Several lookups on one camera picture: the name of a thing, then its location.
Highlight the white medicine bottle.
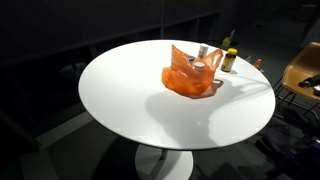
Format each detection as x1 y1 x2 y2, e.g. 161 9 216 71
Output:
193 61 207 81

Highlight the yellow capped supplement bottle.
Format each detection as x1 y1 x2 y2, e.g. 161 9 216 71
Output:
220 47 239 73

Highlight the yellow spray bottle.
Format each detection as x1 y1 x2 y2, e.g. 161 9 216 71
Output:
221 29 236 48

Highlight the small orange bottle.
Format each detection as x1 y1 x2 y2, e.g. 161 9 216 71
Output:
252 58 263 71

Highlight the orange plastic bag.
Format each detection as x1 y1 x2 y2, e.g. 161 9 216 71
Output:
161 43 225 100

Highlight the orange shell chair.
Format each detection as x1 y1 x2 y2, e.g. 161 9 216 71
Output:
273 41 320 118

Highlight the black object on chair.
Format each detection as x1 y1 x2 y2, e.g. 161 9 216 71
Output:
297 73 320 89

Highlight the white table pedestal base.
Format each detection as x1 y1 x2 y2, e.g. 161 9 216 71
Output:
134 143 194 180

